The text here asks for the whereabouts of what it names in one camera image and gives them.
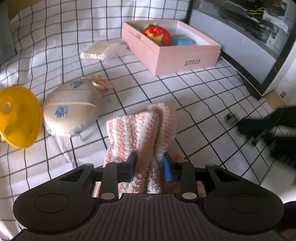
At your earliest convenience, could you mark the blue face mask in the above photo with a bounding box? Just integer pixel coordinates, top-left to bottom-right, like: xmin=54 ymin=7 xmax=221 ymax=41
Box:
xmin=171 ymin=35 xmax=196 ymax=46

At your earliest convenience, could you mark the white checkered tablecloth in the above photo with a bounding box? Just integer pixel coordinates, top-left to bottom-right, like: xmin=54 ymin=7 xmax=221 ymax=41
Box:
xmin=1 ymin=1 xmax=274 ymax=240

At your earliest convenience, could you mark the cream folded cloth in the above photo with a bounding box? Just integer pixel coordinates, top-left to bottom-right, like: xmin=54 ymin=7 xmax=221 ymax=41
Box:
xmin=80 ymin=41 xmax=128 ymax=62

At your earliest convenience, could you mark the beige round pouch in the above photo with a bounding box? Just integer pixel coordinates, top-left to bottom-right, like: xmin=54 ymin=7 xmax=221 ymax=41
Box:
xmin=43 ymin=79 xmax=103 ymax=137

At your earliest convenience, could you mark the pink ribbon bow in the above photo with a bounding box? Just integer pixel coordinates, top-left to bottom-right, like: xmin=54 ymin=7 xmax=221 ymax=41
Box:
xmin=81 ymin=74 xmax=114 ymax=92

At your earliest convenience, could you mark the yellow plastic toy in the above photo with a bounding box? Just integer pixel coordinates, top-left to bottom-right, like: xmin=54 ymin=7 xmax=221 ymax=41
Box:
xmin=1 ymin=85 xmax=43 ymax=148

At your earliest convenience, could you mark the pink cardboard box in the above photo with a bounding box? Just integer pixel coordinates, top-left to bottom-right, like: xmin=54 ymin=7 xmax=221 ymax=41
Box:
xmin=121 ymin=20 xmax=222 ymax=76

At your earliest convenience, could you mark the pink striped fluffy towel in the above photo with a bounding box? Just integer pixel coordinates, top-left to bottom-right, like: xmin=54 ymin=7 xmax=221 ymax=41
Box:
xmin=104 ymin=103 xmax=180 ymax=196

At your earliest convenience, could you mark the black framed display panel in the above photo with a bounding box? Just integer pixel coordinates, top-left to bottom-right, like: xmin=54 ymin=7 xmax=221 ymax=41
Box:
xmin=186 ymin=1 xmax=295 ymax=99

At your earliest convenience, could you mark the red strawberry plush toy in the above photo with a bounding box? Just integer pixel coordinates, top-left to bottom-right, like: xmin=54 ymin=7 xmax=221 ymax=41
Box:
xmin=142 ymin=24 xmax=171 ymax=46

